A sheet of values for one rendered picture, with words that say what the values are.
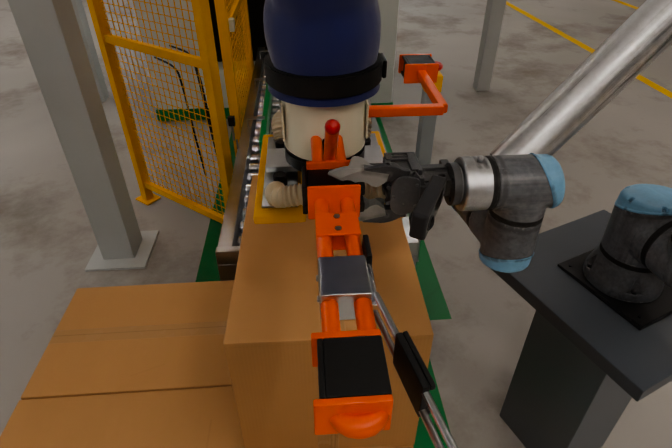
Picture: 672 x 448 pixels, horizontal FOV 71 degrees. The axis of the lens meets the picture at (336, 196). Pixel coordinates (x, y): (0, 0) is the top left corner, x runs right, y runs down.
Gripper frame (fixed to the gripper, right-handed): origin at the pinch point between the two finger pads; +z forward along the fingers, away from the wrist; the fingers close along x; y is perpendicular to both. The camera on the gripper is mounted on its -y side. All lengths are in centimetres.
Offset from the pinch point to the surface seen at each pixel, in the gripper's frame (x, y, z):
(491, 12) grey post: -55, 344, -157
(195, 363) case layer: -70, 23, 38
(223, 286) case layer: -70, 52, 33
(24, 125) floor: -125, 300, 229
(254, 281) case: -30.3, 12.9, 16.7
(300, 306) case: -30.3, 5.0, 6.9
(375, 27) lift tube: 20.2, 21.7, -8.4
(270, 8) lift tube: 23.2, 23.7, 9.5
